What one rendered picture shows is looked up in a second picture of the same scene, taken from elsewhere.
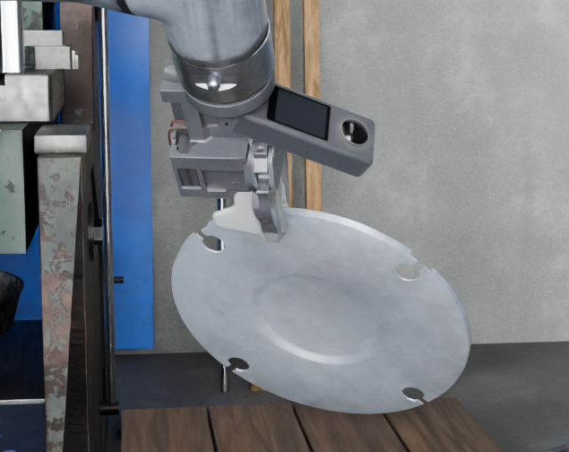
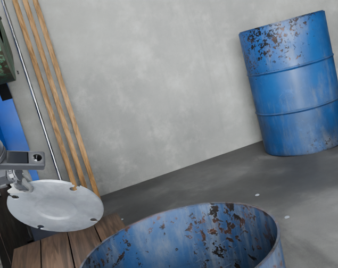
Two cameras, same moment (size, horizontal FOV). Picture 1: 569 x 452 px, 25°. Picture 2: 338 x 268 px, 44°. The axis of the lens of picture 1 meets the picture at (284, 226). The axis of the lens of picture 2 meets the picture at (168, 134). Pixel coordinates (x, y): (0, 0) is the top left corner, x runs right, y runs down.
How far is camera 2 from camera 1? 27 cm
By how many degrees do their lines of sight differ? 8
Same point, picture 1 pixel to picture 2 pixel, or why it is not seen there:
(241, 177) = (8, 179)
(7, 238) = not seen: outside the picture
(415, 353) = (88, 209)
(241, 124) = not seen: outside the picture
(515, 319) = (159, 168)
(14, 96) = not seen: outside the picture
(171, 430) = (28, 251)
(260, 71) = not seen: outside the picture
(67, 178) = not seen: outside the picture
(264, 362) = (47, 224)
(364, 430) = (87, 233)
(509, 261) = (152, 151)
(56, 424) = not seen: outside the picture
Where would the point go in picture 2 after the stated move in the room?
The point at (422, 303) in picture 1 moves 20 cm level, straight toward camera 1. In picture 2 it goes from (82, 195) to (72, 220)
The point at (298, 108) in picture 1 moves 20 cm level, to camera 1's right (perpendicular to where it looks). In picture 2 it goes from (17, 156) to (93, 134)
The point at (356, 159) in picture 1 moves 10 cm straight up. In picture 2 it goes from (39, 165) to (26, 128)
